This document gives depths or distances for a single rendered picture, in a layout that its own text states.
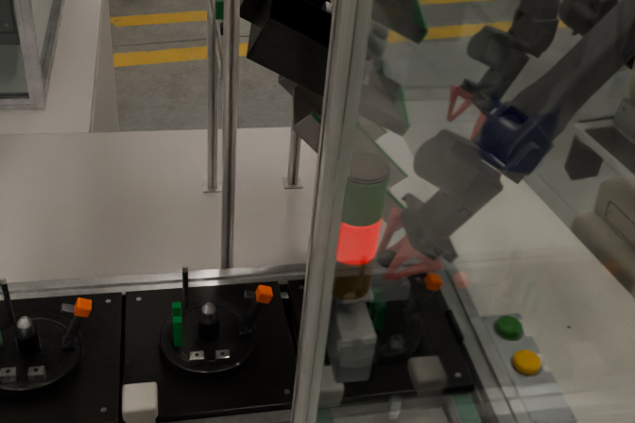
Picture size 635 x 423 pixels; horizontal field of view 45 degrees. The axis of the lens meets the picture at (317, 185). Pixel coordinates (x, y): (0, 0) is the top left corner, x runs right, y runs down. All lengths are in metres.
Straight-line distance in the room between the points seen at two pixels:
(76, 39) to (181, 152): 0.62
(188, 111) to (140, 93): 0.28
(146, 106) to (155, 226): 2.08
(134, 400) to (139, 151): 0.78
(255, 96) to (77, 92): 1.79
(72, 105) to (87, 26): 0.43
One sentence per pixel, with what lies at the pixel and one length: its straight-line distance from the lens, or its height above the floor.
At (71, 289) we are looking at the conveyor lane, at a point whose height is 0.95.
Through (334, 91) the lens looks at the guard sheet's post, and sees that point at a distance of 0.65.
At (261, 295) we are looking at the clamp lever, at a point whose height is 1.07.
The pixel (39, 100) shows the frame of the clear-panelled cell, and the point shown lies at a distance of 1.88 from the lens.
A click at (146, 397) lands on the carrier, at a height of 0.99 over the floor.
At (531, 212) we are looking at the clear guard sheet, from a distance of 0.34.
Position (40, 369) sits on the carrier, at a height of 1.00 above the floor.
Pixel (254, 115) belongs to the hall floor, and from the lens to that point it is 3.49.
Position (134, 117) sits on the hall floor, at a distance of 3.48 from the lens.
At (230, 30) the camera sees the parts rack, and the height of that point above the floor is 1.38.
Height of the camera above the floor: 1.82
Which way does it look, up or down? 36 degrees down
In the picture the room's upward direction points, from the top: 6 degrees clockwise
